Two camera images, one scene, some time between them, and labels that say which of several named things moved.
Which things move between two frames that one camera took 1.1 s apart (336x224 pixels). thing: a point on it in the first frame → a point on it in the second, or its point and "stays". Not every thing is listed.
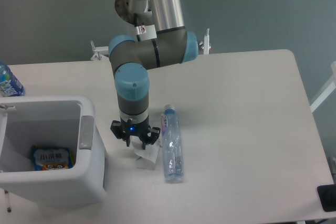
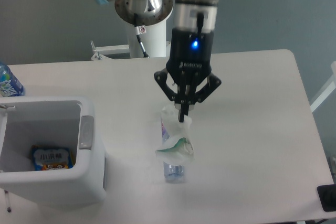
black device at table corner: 327,195 stays
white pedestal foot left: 102,53 stays
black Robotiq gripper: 150,134 → 189,64
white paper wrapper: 150,152 → 179,148
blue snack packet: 51,157 stays
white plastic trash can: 63,121 stays
